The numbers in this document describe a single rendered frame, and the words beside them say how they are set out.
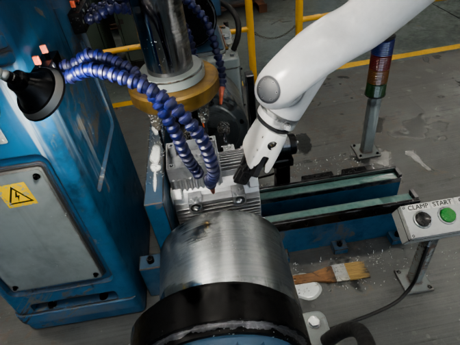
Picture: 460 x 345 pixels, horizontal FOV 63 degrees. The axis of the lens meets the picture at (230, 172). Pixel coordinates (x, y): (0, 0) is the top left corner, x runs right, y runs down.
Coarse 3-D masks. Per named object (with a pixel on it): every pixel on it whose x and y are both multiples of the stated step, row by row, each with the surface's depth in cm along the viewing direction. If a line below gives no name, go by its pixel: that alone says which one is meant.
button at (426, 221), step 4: (420, 212) 74; (424, 212) 74; (416, 216) 74; (420, 216) 74; (424, 216) 74; (428, 216) 74; (416, 220) 74; (420, 220) 74; (424, 220) 74; (428, 220) 74; (420, 224) 74; (424, 224) 73; (428, 224) 73
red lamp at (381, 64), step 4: (372, 56) 108; (376, 56) 107; (388, 56) 107; (372, 60) 109; (376, 60) 108; (380, 60) 107; (384, 60) 107; (388, 60) 108; (372, 64) 110; (376, 64) 109; (380, 64) 108; (384, 64) 108; (388, 64) 108; (372, 68) 110; (376, 68) 109; (380, 68) 109; (384, 68) 109; (388, 68) 110
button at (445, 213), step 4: (444, 208) 75; (448, 208) 75; (440, 212) 74; (444, 212) 74; (448, 212) 74; (452, 212) 74; (440, 216) 74; (444, 216) 74; (448, 216) 74; (452, 216) 74; (444, 220) 74; (448, 220) 74; (452, 220) 74
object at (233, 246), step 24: (216, 216) 68; (240, 216) 68; (168, 240) 70; (192, 240) 65; (216, 240) 64; (240, 240) 64; (264, 240) 66; (168, 264) 66; (192, 264) 61; (216, 264) 60; (240, 264) 60; (264, 264) 62; (288, 264) 69; (168, 288) 62; (288, 288) 61
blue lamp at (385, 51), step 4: (392, 40) 104; (380, 44) 105; (384, 44) 104; (388, 44) 104; (392, 44) 105; (376, 48) 106; (380, 48) 105; (384, 48) 105; (388, 48) 105; (392, 48) 106; (372, 52) 108; (376, 52) 106; (380, 52) 106; (384, 52) 106; (388, 52) 106; (392, 52) 107; (380, 56) 107; (384, 56) 106
